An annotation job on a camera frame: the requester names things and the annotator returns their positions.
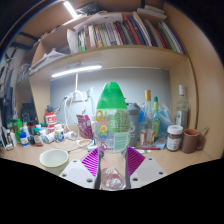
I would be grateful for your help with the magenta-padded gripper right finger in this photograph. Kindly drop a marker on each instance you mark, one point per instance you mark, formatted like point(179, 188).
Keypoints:
point(136, 160)

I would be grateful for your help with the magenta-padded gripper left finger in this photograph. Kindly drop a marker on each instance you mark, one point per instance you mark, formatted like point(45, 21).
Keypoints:
point(90, 163)

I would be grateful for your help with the clear plastic bottle green cap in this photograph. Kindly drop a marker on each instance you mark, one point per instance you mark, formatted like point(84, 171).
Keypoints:
point(111, 126)

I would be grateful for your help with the red pen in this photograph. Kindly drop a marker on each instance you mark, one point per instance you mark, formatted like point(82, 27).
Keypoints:
point(150, 148)

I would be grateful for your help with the grey drink tumbler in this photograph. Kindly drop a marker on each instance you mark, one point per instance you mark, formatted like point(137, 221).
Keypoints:
point(134, 123)

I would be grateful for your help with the magenta snack pouch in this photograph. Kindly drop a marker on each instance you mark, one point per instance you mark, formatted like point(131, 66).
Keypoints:
point(85, 126)

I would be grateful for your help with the clear glass bottle yellow cap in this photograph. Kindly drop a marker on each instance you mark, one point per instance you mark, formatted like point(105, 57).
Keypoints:
point(146, 123)

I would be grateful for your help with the brown spread jar white lid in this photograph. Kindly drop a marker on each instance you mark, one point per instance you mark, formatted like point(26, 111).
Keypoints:
point(174, 138)

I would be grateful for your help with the slim green glass bottle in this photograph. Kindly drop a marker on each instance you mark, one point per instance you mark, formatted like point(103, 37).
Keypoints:
point(156, 120)

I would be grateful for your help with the blue plastic bag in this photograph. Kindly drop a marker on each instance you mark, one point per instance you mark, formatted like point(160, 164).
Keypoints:
point(166, 116)

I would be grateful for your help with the red and white can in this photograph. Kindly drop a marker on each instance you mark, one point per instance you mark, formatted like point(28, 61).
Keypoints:
point(50, 121)

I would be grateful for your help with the brown mug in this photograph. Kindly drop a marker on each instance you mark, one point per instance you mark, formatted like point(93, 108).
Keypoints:
point(190, 140)

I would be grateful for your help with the dark bottle red label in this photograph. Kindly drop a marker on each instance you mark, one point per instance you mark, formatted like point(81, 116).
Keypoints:
point(38, 137)

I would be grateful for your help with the tall clear glass bottle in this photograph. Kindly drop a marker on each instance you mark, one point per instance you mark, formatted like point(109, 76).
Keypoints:
point(182, 111)

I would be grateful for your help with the white bottle blue cap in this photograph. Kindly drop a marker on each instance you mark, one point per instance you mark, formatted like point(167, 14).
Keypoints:
point(24, 139)

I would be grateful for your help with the green small container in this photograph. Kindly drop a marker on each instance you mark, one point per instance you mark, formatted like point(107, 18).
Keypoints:
point(16, 128)

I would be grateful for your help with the white under-shelf light bar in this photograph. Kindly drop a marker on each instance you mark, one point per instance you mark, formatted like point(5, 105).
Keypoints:
point(76, 70)

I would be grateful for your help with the white upper light bar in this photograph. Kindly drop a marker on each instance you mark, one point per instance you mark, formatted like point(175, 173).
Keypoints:
point(70, 9)

